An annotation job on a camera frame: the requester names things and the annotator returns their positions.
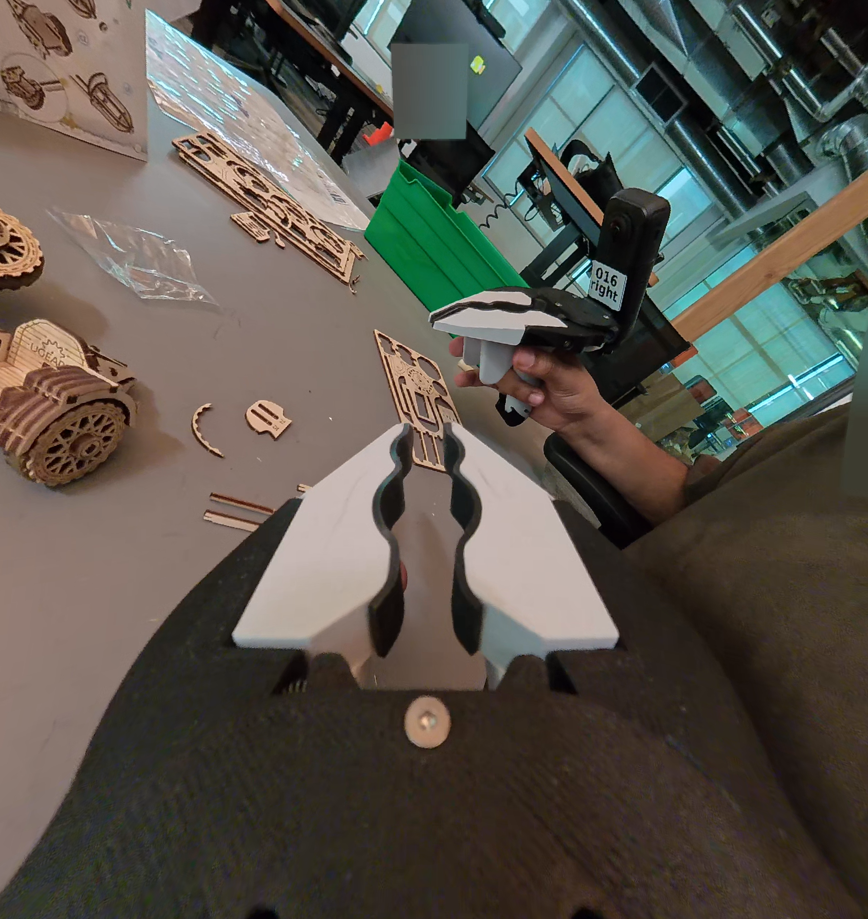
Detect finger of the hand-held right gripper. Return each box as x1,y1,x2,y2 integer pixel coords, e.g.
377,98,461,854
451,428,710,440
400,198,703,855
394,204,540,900
445,286,553,313
429,306,573,386

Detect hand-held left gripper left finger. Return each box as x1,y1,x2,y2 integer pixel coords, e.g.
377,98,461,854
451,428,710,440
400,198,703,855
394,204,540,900
232,422,413,679

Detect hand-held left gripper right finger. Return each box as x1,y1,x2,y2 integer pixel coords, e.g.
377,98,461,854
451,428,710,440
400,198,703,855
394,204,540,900
445,422,620,686

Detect small wood-top standing desk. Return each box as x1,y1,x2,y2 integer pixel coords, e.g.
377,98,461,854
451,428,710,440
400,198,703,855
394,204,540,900
523,128,661,288

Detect grey desk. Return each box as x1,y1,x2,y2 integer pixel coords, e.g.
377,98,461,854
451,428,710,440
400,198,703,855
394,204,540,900
0,11,550,919

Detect long wood-top office desk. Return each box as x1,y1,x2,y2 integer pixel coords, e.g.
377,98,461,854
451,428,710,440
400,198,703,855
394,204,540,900
262,0,395,166

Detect person's right hand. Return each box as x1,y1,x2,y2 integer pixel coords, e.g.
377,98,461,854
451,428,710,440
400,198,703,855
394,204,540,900
448,336,614,435

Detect black padded chair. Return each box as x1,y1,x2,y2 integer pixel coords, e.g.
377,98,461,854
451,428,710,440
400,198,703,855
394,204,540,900
588,298,693,414

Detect narrow wooden puzzle sheet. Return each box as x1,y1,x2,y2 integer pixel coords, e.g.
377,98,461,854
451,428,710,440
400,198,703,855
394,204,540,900
374,329,464,475

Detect green plastic bin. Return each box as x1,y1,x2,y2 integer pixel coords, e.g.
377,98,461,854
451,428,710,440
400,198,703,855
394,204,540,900
364,158,530,340

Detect black chair armrest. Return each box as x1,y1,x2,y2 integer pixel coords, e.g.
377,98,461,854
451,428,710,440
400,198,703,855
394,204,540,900
543,433,654,550

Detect black office chair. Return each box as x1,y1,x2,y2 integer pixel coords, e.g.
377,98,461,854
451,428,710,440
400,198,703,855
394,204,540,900
401,136,496,209

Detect black bag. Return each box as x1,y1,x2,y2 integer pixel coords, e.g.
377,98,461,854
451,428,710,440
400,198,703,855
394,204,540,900
559,140,622,195

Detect round slotted wooden piece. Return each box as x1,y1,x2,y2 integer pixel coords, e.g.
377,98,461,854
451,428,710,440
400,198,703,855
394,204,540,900
245,400,293,439

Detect curved toothed wooden arc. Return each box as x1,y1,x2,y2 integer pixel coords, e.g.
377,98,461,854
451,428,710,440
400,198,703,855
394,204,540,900
191,403,225,459

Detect wooden beam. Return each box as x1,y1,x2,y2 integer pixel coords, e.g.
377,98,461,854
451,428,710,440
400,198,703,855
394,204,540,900
667,168,868,344

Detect large wooden puzzle sheet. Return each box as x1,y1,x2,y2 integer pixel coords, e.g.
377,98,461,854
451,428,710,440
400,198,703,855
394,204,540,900
172,133,369,295

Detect large black monitor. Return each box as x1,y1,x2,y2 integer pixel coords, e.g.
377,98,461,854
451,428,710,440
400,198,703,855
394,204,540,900
389,0,523,139

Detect silver ventilation ducts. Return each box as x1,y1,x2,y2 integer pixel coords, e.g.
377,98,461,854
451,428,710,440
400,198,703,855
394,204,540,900
549,0,868,238

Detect glossy instruction sheet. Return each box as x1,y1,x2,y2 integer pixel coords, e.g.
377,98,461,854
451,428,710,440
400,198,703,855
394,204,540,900
145,11,374,231

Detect wooden sidecar model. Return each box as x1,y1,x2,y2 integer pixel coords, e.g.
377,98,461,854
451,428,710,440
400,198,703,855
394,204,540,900
0,319,139,489

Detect small clear plastic bag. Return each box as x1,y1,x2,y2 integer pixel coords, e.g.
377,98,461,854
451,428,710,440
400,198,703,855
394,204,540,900
46,208,220,306

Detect wooden motorcycle model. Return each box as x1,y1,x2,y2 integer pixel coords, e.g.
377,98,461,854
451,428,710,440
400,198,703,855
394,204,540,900
0,197,45,291

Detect white printed folded cardboard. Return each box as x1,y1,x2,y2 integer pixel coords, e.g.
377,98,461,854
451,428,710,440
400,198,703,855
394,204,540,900
0,0,151,162

